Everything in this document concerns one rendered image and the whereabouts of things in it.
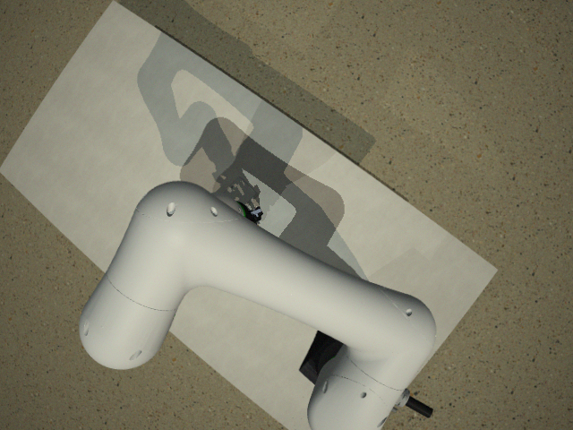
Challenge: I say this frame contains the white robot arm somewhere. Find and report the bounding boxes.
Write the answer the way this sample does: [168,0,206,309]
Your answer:
[79,181,436,430]

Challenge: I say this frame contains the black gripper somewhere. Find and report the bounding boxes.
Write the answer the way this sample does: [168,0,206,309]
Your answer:
[249,206,263,225]

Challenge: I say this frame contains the grey three-compartment bin rack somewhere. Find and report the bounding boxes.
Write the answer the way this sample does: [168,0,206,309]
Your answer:
[224,177,259,207]

